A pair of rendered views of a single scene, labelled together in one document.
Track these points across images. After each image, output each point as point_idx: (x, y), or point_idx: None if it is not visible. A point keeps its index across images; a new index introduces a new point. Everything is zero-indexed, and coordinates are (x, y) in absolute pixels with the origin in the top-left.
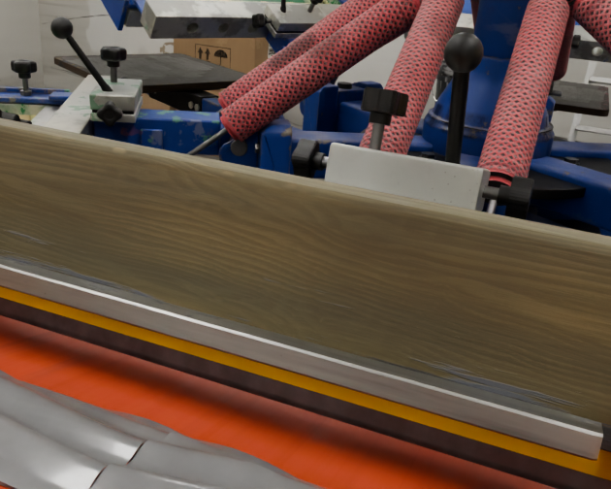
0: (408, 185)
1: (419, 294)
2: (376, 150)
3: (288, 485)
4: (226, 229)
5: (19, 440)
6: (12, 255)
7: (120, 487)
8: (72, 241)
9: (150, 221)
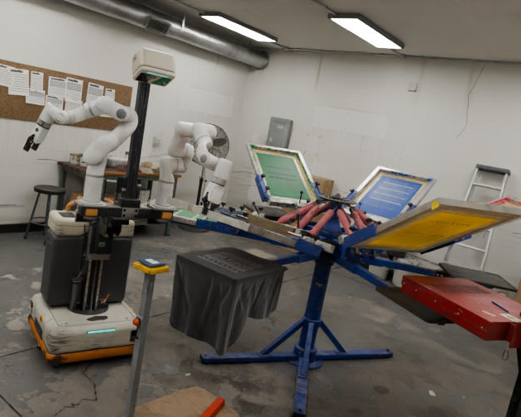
0: None
1: (278, 228)
2: (289, 225)
3: None
4: (267, 223)
5: None
6: (251, 224)
7: None
8: (256, 223)
9: (262, 222)
